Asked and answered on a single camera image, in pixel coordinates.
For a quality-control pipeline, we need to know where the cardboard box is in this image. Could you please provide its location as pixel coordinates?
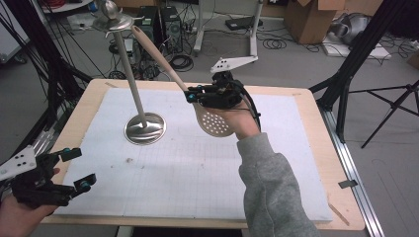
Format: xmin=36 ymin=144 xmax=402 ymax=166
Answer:
xmin=284 ymin=0 xmax=384 ymax=45

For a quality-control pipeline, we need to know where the black tripod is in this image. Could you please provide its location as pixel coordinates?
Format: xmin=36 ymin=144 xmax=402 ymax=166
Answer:
xmin=349 ymin=78 xmax=419 ymax=149

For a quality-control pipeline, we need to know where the black computer tower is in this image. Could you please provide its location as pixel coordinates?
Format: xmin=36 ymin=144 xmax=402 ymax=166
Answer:
xmin=160 ymin=6 xmax=183 ymax=53
xmin=134 ymin=6 xmax=161 ymax=62

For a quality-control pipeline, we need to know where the black metal frame strut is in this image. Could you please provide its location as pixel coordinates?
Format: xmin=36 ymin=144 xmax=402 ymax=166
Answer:
xmin=309 ymin=0 xmax=411 ymax=142

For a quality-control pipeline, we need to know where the coiled black cable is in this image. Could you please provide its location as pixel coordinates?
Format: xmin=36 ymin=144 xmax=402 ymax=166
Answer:
xmin=262 ymin=39 xmax=288 ymax=50
xmin=169 ymin=53 xmax=195 ymax=73

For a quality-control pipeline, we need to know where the white grid mat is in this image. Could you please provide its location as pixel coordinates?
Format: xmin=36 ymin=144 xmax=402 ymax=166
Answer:
xmin=53 ymin=87 xmax=334 ymax=222

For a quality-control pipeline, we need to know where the beige slotted spoon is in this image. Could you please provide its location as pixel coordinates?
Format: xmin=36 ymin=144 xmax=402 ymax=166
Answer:
xmin=130 ymin=25 xmax=236 ymax=138

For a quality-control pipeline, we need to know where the metal utensil stand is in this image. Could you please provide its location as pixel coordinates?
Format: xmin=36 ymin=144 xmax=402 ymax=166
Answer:
xmin=92 ymin=0 xmax=167 ymax=146

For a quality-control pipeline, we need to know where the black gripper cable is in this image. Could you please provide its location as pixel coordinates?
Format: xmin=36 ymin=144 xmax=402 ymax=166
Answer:
xmin=241 ymin=83 xmax=263 ymax=132

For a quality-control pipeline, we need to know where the white rolling stand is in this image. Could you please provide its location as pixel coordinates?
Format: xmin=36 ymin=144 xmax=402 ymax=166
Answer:
xmin=193 ymin=0 xmax=265 ymax=58

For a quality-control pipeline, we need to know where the black frame with cables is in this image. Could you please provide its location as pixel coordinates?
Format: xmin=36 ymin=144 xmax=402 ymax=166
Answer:
xmin=0 ymin=0 xmax=93 ymax=166

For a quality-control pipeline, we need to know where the white flat board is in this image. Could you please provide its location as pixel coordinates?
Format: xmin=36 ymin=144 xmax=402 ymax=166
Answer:
xmin=320 ymin=33 xmax=393 ymax=60

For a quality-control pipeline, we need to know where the small black clip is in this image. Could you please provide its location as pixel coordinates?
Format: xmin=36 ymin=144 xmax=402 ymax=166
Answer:
xmin=338 ymin=179 xmax=359 ymax=190

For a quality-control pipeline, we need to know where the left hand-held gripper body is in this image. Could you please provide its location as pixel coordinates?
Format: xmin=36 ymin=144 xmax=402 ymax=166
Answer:
xmin=0 ymin=145 xmax=77 ymax=209

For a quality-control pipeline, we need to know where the black flat device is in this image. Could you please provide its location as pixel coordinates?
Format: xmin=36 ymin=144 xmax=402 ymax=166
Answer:
xmin=224 ymin=15 xmax=264 ymax=32

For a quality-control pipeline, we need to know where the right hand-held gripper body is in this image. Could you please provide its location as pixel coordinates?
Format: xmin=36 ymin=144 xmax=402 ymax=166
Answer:
xmin=197 ymin=55 xmax=259 ymax=110

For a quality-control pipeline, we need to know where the silver grey bag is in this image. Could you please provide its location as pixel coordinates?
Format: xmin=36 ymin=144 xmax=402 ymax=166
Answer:
xmin=329 ymin=13 xmax=372 ymax=45

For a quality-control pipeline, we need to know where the white round table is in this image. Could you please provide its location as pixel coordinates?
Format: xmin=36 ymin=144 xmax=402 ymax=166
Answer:
xmin=41 ymin=0 xmax=95 ymax=14

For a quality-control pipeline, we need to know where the person's left hand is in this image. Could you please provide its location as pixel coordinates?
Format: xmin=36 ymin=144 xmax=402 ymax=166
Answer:
xmin=0 ymin=167 xmax=62 ymax=237

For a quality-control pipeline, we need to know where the person's right hand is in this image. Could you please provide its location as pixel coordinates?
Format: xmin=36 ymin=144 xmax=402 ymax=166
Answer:
xmin=206 ymin=100 xmax=261 ymax=141

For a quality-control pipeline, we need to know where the aluminium frame rail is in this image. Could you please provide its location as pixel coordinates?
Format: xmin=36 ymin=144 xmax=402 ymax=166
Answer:
xmin=317 ymin=105 xmax=384 ymax=237

